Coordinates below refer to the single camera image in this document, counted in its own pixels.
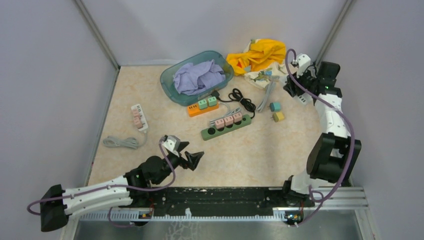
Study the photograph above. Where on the white power strip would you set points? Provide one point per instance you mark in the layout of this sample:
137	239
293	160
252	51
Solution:
142	117
304	99

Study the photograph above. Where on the teal plastic basin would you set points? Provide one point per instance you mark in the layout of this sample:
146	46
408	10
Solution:
167	76

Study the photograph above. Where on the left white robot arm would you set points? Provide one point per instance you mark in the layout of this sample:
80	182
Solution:
59	205

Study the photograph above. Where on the green charger plug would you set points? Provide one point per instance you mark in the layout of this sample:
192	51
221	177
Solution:
212	101
202	104

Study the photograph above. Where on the pink charger plug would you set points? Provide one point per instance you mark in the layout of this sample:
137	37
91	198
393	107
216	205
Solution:
219	124
237	117
229	120

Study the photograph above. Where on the green power strip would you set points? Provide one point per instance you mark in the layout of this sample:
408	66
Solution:
212	132

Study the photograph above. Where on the cream dinosaur print cloth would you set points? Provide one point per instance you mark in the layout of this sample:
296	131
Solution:
262	78

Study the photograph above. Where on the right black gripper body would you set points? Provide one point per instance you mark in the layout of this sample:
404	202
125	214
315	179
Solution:
305	81

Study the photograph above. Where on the green charger plug right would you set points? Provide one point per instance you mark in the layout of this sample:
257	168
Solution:
212	101

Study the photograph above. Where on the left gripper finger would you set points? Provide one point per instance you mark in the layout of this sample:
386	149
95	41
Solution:
181	146
193	159

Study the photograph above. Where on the orange power strip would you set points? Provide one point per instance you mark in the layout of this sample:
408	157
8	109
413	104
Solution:
193	110

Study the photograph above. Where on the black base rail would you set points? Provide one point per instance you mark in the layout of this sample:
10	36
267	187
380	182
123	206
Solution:
217	201

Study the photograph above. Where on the yellow charger plug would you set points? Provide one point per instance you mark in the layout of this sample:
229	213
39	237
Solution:
278	116

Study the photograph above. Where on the yellow cloth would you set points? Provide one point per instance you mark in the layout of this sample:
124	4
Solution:
259	54

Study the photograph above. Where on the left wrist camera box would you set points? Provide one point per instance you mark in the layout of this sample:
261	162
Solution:
171	143

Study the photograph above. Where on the purple cloth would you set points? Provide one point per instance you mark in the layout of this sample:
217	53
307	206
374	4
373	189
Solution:
193	79

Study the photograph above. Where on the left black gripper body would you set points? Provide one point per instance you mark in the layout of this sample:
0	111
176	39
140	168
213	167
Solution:
176	160

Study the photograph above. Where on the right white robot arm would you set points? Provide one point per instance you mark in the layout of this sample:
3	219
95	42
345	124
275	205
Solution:
334	155

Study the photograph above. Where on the teal charger plug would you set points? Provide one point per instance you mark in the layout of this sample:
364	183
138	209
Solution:
275	107

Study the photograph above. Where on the green charger plug left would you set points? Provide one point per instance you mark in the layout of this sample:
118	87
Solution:
202	104

